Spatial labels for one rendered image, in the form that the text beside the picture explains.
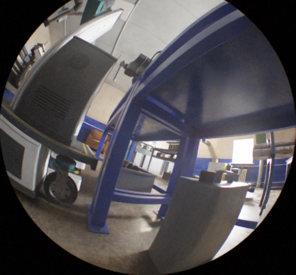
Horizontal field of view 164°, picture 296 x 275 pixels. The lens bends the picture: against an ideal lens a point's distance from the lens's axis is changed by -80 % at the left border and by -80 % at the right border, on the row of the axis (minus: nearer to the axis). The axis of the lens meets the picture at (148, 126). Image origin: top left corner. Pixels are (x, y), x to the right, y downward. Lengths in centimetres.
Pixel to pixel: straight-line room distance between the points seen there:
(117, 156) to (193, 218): 33
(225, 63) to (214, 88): 12
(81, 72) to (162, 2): 276
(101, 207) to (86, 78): 57
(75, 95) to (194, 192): 55
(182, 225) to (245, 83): 46
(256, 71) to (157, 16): 291
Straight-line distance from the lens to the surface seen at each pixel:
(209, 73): 36
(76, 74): 55
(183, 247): 33
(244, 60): 35
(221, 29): 24
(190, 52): 25
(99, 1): 118
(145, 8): 318
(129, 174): 79
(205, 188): 27
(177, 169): 74
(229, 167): 400
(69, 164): 48
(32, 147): 45
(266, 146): 151
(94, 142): 432
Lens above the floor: 38
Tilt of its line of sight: 18 degrees up
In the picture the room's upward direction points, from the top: 18 degrees clockwise
